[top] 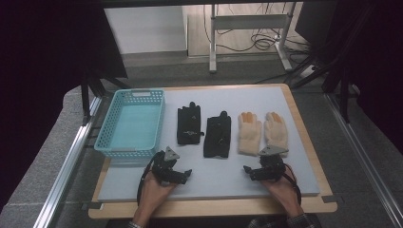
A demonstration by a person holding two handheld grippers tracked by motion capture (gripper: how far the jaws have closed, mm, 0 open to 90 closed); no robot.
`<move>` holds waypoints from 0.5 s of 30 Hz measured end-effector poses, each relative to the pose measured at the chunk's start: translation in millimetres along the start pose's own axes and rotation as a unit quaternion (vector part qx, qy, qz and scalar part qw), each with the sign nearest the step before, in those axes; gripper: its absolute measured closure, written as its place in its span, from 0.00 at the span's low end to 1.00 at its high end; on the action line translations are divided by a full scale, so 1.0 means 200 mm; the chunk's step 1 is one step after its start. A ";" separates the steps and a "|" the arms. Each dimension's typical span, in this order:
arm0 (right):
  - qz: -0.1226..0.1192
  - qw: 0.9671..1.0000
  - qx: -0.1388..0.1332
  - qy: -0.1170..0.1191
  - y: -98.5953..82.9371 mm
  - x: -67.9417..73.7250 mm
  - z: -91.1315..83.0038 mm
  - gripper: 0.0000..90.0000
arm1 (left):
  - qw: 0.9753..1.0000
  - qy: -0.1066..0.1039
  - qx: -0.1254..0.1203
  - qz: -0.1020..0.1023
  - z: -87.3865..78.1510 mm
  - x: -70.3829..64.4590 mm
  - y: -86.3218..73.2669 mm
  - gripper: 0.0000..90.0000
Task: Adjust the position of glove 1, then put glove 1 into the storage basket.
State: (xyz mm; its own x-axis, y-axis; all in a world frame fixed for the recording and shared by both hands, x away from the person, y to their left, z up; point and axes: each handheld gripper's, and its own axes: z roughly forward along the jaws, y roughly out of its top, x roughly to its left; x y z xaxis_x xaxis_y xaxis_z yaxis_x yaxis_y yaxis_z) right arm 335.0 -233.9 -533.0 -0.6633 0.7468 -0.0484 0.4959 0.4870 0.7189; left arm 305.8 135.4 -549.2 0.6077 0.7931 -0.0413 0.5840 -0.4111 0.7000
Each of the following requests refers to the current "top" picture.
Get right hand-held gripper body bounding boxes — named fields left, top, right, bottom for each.
left=249, top=144, right=290, bottom=182

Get teal plastic basket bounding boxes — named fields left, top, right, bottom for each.
left=93, top=88, right=166, bottom=160

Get black cables bundle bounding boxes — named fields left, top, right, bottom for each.
left=202, top=3, right=310, bottom=55

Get left hand-held gripper black cable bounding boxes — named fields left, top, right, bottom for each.
left=136, top=151, right=165, bottom=206

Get white board panel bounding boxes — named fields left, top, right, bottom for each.
left=104, top=6, right=188, bottom=55

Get aluminium rail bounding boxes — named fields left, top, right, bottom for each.
left=32, top=95, right=103, bottom=228
left=322, top=93, right=403, bottom=224

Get right hand-held gripper black cable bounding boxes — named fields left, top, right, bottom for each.
left=282, top=162, right=302, bottom=205

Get black metal stand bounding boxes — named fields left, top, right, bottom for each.
left=289, top=0, right=360, bottom=124

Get hand-held gripper black cable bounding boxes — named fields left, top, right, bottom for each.
left=136, top=151, right=165, bottom=206
left=282, top=162, right=302, bottom=205

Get black glove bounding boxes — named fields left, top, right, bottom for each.
left=202, top=110, right=233, bottom=159
left=176, top=101, right=204, bottom=146

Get person's plaid clothing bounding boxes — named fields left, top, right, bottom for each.
left=246, top=216, right=288, bottom=228

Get white metal desk frame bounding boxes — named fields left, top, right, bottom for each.
left=208, top=3, right=295, bottom=74

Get person's right hand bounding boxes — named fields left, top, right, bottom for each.
left=260, top=172, right=304, bottom=219

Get cream fuzzy glove orange fingertips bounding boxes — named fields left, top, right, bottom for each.
left=263, top=111, right=290, bottom=159
left=237, top=111, right=263, bottom=157

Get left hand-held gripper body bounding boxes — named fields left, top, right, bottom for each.
left=151, top=145, right=189, bottom=186

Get white power strip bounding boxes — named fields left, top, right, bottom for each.
left=298, top=64, right=317, bottom=79

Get person's left hand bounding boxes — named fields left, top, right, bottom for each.
left=136, top=173, right=177, bottom=219

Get black tripod stand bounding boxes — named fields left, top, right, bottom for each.
left=80, top=70, right=131, bottom=125

